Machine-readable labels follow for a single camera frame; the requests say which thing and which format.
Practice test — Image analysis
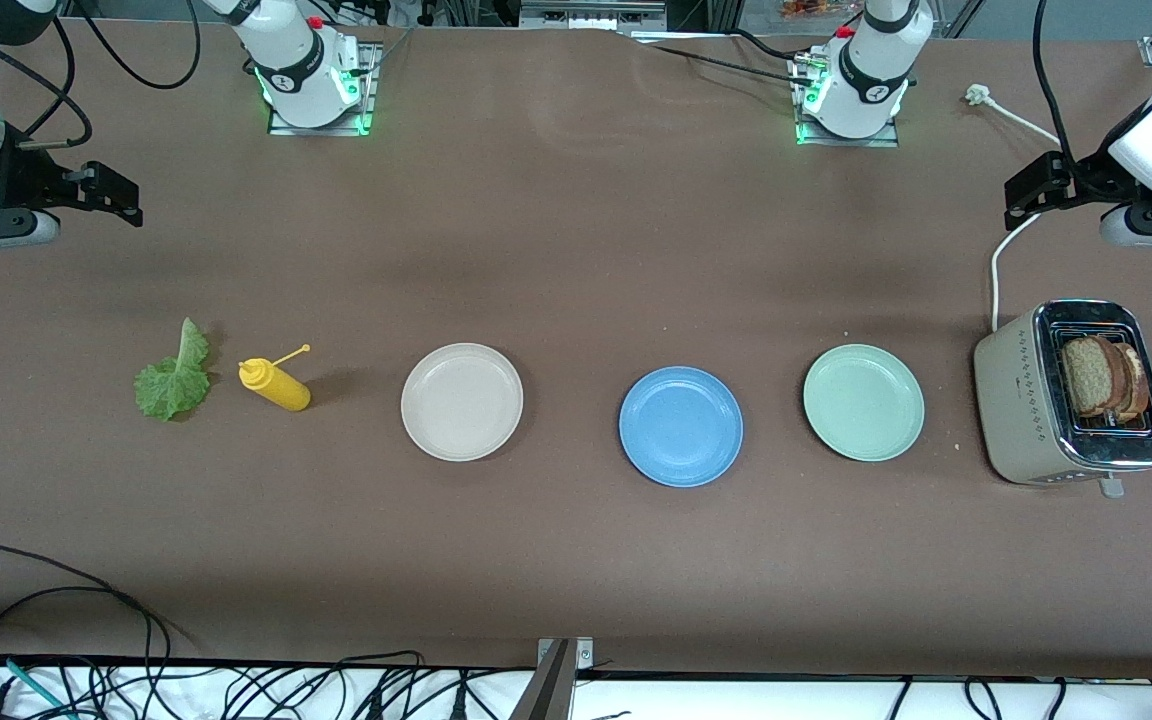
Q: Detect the brown bread slice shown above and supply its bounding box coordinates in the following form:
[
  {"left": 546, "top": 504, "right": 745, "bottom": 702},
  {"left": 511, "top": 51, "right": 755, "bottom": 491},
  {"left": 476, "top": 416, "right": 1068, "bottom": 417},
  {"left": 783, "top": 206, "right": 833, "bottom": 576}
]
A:
[
  {"left": 1114, "top": 342, "right": 1151, "bottom": 423},
  {"left": 1061, "top": 335, "right": 1134, "bottom": 419}
]

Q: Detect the green lettuce leaf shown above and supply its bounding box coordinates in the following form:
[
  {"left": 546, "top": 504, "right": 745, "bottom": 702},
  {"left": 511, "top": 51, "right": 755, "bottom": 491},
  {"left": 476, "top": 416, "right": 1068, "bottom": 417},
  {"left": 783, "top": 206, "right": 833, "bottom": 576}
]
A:
[{"left": 133, "top": 317, "right": 212, "bottom": 423}]

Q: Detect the pale green round plate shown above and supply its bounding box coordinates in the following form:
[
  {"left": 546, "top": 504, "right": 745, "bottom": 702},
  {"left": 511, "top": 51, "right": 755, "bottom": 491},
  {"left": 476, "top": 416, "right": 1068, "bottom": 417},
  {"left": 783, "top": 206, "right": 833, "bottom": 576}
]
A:
[{"left": 802, "top": 343, "right": 926, "bottom": 463}]

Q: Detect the beige round plate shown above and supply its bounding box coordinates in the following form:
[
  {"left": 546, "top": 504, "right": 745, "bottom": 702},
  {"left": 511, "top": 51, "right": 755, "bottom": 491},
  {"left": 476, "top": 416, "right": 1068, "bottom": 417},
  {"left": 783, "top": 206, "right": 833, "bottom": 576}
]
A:
[{"left": 400, "top": 342, "right": 525, "bottom": 463}]

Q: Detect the blue round plate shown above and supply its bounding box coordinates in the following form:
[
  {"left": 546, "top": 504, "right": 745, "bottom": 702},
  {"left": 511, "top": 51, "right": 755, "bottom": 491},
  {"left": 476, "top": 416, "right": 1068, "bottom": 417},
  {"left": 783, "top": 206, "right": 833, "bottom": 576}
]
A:
[{"left": 618, "top": 365, "right": 744, "bottom": 489}]

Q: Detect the beige chrome toaster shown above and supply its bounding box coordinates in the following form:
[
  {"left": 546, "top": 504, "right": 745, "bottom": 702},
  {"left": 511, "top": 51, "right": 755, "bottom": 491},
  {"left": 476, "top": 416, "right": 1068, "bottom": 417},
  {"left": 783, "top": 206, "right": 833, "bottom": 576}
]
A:
[{"left": 972, "top": 299, "right": 1152, "bottom": 499}]

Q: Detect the yellow mustard squeeze bottle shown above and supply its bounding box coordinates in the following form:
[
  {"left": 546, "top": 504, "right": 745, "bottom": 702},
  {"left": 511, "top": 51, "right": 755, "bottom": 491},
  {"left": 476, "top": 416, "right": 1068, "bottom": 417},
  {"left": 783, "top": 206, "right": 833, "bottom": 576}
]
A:
[{"left": 238, "top": 344, "right": 312, "bottom": 413}]

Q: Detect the dark grey slanted pole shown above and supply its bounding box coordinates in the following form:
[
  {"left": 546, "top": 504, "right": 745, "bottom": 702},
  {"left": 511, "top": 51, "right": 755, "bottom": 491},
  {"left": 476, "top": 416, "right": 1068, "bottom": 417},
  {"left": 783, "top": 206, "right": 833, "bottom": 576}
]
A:
[{"left": 508, "top": 640, "right": 577, "bottom": 720}]

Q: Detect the white toaster power cable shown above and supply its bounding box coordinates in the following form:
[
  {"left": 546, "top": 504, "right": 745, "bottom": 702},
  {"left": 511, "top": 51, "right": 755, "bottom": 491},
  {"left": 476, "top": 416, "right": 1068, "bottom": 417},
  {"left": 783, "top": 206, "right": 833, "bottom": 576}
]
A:
[{"left": 966, "top": 84, "right": 1065, "bottom": 333}]

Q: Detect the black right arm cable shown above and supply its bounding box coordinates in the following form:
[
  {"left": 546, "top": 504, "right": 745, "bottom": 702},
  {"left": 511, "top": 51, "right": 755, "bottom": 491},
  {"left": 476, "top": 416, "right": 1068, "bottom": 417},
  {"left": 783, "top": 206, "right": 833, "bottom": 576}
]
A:
[{"left": 0, "top": 0, "right": 203, "bottom": 151}]

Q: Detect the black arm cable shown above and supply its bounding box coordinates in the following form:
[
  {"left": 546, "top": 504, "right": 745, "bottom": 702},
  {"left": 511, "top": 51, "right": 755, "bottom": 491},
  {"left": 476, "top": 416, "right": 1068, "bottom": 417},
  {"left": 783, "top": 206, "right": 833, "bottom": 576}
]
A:
[
  {"left": 0, "top": 0, "right": 203, "bottom": 151},
  {"left": 1032, "top": 0, "right": 1079, "bottom": 166}
]

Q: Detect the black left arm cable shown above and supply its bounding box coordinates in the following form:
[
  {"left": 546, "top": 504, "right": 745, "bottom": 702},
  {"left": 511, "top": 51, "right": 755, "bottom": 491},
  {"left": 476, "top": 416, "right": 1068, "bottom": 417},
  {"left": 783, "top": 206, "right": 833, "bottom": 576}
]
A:
[{"left": 1032, "top": 0, "right": 1079, "bottom": 166}]

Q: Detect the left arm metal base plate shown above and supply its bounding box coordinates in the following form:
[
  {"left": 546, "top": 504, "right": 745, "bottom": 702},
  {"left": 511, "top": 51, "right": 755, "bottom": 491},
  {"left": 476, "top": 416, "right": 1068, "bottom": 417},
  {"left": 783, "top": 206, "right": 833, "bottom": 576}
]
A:
[{"left": 791, "top": 55, "right": 902, "bottom": 148}]

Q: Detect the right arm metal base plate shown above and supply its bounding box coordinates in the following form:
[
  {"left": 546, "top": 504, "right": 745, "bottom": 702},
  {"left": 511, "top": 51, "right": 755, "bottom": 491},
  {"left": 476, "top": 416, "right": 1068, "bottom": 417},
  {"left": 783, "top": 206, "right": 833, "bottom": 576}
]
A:
[{"left": 266, "top": 40, "right": 382, "bottom": 138}]

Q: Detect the thin black table cable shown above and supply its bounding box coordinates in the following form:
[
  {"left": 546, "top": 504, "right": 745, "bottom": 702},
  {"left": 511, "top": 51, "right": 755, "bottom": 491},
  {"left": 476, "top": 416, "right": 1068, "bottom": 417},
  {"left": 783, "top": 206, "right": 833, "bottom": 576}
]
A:
[
  {"left": 731, "top": 28, "right": 809, "bottom": 61},
  {"left": 648, "top": 44, "right": 819, "bottom": 87}
]

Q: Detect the grey metal rail box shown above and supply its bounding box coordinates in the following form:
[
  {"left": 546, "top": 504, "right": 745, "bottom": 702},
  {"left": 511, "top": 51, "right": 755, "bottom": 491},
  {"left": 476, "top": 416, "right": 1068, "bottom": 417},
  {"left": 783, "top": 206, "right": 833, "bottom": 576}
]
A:
[{"left": 519, "top": 0, "right": 667, "bottom": 31}]

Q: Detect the teal cable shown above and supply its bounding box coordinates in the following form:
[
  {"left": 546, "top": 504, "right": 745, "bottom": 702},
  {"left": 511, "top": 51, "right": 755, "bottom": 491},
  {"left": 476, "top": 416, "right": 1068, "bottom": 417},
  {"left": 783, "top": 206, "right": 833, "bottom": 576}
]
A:
[{"left": 0, "top": 650, "right": 67, "bottom": 720}]

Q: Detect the small metal edge bracket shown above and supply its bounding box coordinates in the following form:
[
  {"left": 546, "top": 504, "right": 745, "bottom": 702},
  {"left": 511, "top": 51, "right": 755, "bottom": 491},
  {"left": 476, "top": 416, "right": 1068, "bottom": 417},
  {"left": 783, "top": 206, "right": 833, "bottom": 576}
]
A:
[{"left": 536, "top": 637, "right": 594, "bottom": 671}]

